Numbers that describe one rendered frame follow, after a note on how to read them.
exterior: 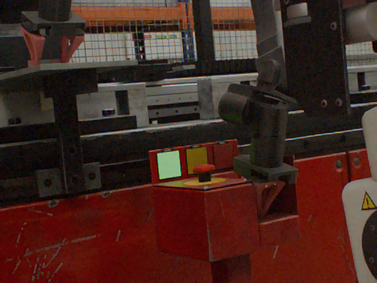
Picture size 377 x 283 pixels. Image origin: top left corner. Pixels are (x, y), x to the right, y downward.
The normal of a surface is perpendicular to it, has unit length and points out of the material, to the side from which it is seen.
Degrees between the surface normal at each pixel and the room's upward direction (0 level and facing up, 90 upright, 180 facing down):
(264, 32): 65
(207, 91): 90
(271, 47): 73
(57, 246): 90
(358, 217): 90
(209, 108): 90
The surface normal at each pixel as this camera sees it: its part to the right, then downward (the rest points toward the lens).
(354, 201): -0.81, 0.11
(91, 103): 0.56, -0.01
